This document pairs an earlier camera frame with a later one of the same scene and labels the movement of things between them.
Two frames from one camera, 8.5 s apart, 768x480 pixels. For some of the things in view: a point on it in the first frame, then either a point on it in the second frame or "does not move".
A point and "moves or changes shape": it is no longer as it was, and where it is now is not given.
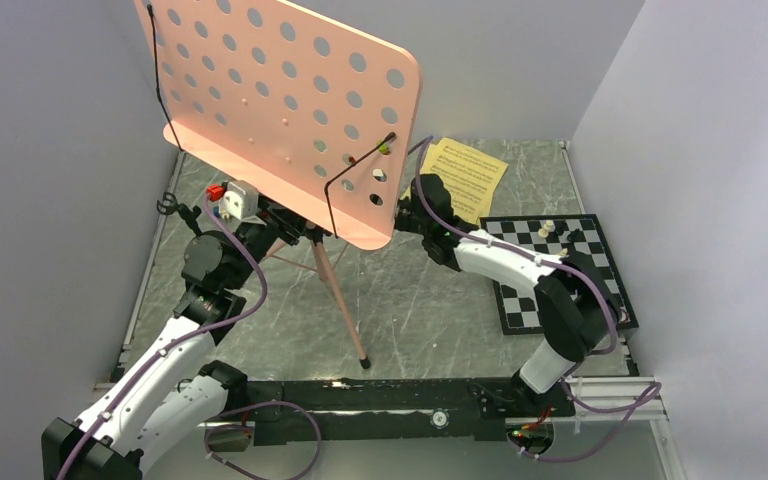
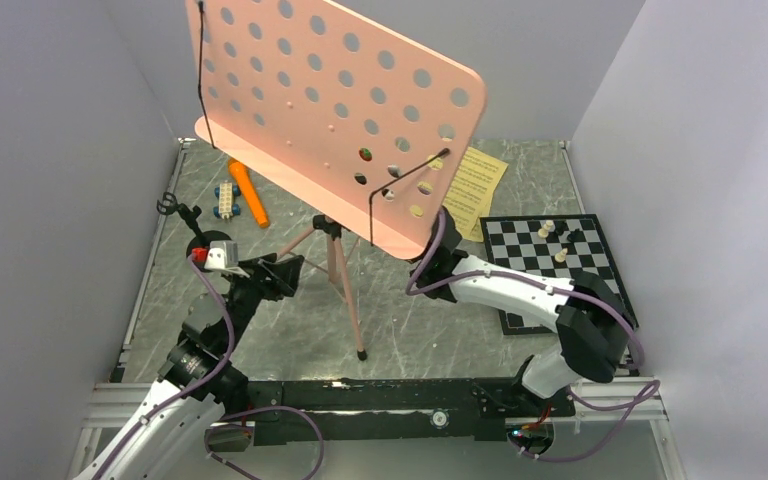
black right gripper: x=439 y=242 to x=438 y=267
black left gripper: x=280 y=221 to x=284 y=275
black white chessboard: x=553 y=235 does not move
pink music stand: x=320 y=122 moves or changes shape
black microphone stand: x=170 y=206 does not move
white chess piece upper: x=544 y=232 does not move
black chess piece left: x=560 y=227 does not move
